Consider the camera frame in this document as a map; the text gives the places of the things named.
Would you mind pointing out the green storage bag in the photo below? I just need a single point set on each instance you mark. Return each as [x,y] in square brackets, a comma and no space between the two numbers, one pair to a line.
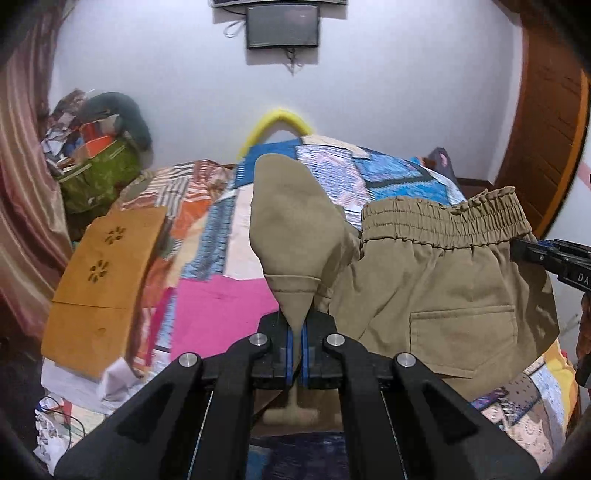
[98,181]

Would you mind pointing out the yellow curved pillow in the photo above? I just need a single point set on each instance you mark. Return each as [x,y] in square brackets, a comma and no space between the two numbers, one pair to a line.
[274,119]

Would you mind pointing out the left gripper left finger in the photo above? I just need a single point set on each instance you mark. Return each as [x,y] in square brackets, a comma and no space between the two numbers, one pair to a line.
[275,368]

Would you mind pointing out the folded pink garment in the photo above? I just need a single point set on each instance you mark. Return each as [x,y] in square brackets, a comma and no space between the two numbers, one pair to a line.
[207,316]

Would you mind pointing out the striped orange blanket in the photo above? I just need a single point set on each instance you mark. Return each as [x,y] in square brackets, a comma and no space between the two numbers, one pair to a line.
[186,191]

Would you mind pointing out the wooden lap desk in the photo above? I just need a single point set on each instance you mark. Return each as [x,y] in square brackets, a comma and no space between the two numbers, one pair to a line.
[93,310]

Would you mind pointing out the blue patchwork bed quilt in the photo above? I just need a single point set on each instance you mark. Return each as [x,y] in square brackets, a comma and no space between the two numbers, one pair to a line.
[534,409]

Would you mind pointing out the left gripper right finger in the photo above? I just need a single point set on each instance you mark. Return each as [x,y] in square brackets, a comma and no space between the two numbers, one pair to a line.
[319,368]

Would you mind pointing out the striped pink curtain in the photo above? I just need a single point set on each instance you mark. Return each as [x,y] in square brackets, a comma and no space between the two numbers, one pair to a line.
[35,245]

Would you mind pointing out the olive khaki pants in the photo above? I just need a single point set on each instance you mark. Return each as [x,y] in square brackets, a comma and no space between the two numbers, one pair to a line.
[418,276]

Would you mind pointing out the small wall monitor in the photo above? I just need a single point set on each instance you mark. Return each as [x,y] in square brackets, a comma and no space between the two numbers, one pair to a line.
[282,25]

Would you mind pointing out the grey plush toy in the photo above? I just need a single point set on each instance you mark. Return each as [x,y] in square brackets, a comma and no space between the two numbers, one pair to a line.
[129,119]

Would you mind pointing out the brown wooden door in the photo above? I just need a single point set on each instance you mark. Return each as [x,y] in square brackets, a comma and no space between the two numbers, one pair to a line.
[551,119]

